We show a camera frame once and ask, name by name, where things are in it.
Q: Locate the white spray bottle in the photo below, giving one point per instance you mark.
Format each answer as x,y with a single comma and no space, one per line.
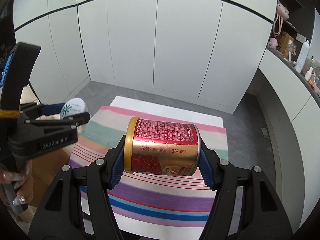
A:
302,56

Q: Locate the brown box on shelf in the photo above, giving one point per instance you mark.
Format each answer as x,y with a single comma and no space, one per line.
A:
286,44

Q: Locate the striped colourful table mat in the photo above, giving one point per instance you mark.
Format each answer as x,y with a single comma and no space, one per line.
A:
162,185

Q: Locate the left hand with nails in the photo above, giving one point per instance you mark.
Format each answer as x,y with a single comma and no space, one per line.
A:
22,182

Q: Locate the pink plush toy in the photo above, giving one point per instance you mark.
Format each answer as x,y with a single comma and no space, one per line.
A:
272,43

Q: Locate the red gold tin can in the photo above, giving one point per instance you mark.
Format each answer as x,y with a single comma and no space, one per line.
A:
161,148

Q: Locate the cream padded chair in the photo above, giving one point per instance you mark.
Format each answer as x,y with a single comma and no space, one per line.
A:
29,98

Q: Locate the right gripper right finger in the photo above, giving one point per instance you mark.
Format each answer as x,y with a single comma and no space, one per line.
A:
262,214

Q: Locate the white round cream tin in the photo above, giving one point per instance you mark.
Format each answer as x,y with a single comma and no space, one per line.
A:
72,107

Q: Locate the brown cardboard box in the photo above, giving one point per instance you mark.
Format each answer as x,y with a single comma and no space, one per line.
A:
45,168

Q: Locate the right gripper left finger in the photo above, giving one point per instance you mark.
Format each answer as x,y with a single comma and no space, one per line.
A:
59,215

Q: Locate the white low table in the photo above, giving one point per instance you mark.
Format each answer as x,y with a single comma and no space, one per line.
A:
149,205

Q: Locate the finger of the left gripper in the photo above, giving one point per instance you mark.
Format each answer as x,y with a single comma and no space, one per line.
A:
34,112
68,124

